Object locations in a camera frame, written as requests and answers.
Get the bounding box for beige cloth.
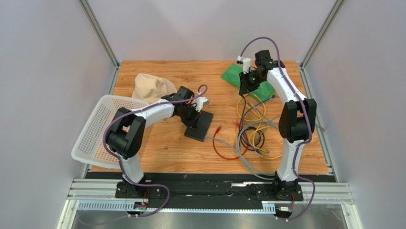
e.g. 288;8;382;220
132;73;177;104

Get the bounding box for grey ethernet cable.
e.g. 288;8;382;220
204;101;326;181

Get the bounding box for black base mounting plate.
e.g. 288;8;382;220
115;173;304;210

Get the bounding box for green cloth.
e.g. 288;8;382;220
221;63;275;102

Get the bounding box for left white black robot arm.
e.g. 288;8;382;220
102;86;210;195

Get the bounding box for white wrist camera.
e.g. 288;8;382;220
237;56;252;74
192;92;210;112

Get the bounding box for aluminium frame rail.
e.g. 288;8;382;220
57;179;363;229

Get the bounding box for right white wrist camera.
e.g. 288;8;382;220
237;56;252;74

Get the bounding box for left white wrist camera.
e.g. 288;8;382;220
192;92;210;112

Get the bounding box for black ethernet cable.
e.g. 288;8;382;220
237;93;265;152

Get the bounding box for white plastic basket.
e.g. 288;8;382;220
71;95;148;169

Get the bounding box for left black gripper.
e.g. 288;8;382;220
178;104;203;130

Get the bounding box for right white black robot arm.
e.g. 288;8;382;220
237;50;317;199

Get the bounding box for black network switch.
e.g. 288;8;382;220
184;111;213;142

